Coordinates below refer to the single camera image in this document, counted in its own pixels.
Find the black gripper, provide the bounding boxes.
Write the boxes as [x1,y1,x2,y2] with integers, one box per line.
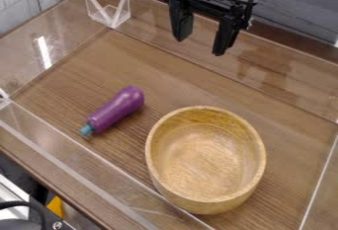
[169,0,258,56]

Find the purple toy eggplant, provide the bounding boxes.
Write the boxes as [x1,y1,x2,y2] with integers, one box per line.
[80,86,145,135]

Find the brown wooden bowl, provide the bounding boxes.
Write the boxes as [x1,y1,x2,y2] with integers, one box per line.
[146,106,267,215]

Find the yellow and black equipment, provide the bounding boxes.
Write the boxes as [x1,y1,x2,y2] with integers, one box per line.
[28,192,95,230]

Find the clear acrylic tray wall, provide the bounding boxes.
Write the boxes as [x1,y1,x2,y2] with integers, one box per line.
[0,89,214,230]

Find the black cable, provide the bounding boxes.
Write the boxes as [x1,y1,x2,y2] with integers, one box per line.
[0,200,48,230]

